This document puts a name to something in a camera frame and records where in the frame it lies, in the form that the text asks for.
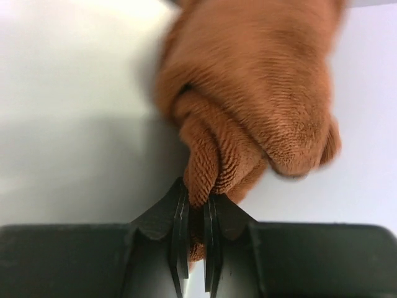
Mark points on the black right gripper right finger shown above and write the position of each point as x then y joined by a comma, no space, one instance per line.
230,264

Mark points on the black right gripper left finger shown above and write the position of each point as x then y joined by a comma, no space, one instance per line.
158,259

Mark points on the brown towel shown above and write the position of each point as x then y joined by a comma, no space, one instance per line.
248,85

